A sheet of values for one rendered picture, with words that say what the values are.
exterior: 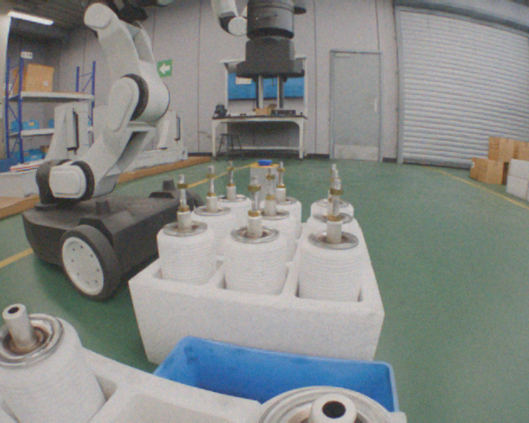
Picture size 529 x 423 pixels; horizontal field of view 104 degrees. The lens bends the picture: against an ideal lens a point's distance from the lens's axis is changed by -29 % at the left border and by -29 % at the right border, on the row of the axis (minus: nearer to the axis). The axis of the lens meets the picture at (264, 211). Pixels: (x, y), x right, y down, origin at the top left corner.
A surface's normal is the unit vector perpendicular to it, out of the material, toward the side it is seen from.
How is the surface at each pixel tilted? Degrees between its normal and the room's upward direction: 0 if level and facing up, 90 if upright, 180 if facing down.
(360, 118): 90
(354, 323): 90
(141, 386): 0
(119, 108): 90
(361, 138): 90
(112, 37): 115
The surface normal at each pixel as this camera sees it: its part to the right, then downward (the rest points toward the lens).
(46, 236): -0.24, 0.25
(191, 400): 0.00, -0.97
